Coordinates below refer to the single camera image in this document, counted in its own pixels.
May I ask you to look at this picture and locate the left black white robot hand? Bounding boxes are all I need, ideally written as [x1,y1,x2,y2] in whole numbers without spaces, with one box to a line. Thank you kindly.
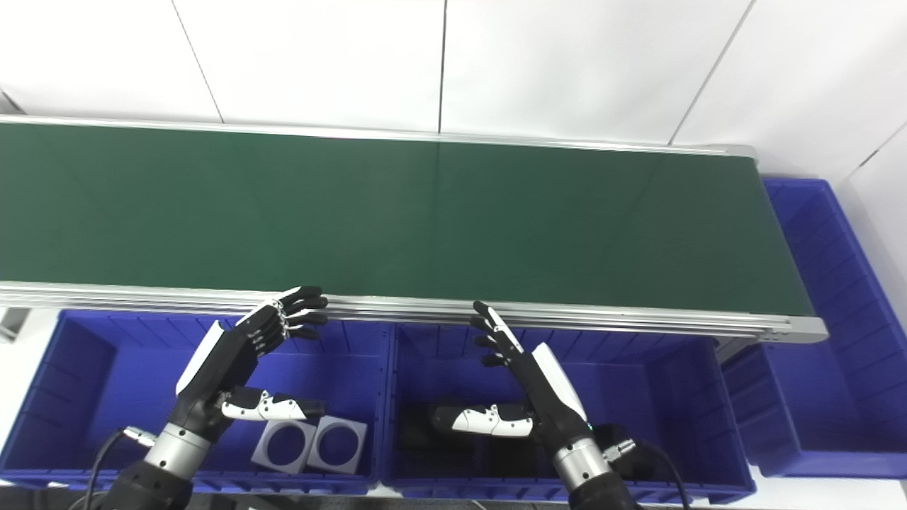
[170,285,329,434]

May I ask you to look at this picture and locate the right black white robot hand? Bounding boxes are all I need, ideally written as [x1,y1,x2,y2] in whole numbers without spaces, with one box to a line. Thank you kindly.
[430,301,592,454]

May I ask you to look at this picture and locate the blue plastic bin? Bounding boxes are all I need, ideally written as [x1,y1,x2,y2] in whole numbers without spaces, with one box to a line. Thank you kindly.
[723,177,907,480]
[0,308,394,495]
[381,322,756,505]

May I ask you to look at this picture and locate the aluminium conveyor leg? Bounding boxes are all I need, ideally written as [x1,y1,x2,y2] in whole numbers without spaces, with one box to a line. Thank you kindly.
[0,308,29,341]
[712,336,759,366]

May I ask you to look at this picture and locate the green conveyor belt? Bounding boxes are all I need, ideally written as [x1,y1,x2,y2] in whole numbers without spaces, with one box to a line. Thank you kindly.
[0,113,828,346]

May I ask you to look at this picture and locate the grey square plate round hole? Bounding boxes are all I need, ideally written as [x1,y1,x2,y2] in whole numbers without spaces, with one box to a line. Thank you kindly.
[307,416,368,475]
[252,420,317,474]

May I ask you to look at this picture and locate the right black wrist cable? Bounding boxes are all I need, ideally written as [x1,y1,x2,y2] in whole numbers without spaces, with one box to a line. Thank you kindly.
[602,438,692,510]

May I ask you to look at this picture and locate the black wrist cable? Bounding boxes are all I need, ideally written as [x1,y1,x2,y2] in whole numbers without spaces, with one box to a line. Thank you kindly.
[67,425,157,510]
[602,438,692,510]

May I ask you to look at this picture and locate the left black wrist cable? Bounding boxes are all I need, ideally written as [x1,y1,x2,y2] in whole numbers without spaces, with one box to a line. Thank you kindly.
[67,425,157,510]

